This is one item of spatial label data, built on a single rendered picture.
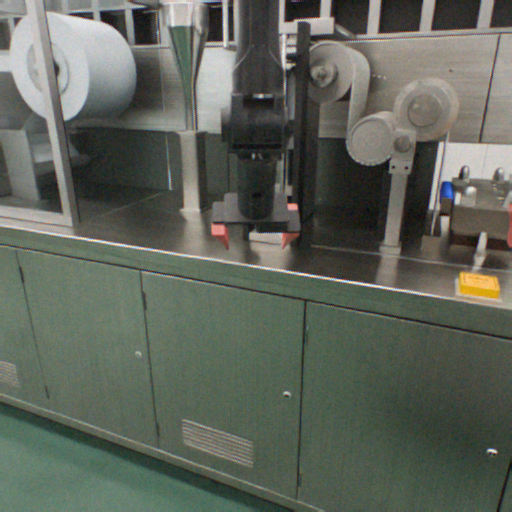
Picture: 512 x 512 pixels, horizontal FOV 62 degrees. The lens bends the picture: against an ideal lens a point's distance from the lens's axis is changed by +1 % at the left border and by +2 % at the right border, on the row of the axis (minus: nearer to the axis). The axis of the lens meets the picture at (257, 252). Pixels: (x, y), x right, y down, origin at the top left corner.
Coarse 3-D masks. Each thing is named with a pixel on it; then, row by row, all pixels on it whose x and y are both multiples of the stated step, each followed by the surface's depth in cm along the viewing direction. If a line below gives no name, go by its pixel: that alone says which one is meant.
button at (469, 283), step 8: (464, 272) 92; (464, 280) 89; (472, 280) 89; (480, 280) 89; (488, 280) 89; (496, 280) 89; (464, 288) 87; (472, 288) 86; (480, 288) 86; (488, 288) 85; (496, 288) 85; (488, 296) 86; (496, 296) 85
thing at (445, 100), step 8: (416, 88) 101; (424, 88) 101; (432, 88) 100; (440, 88) 99; (408, 96) 102; (440, 96) 100; (448, 96) 99; (408, 104) 103; (448, 104) 100; (400, 112) 104; (448, 112) 100; (408, 120) 104; (440, 120) 101; (408, 128) 105; (416, 128) 104; (424, 128) 103; (432, 128) 103; (440, 128) 102
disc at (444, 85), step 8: (416, 80) 101; (424, 80) 100; (432, 80) 100; (440, 80) 99; (408, 88) 102; (448, 88) 99; (400, 96) 103; (416, 96) 102; (456, 96) 99; (400, 104) 104; (456, 104) 100; (456, 112) 100; (400, 120) 105; (448, 120) 101; (400, 128) 106; (448, 128) 102; (424, 136) 104; (432, 136) 104
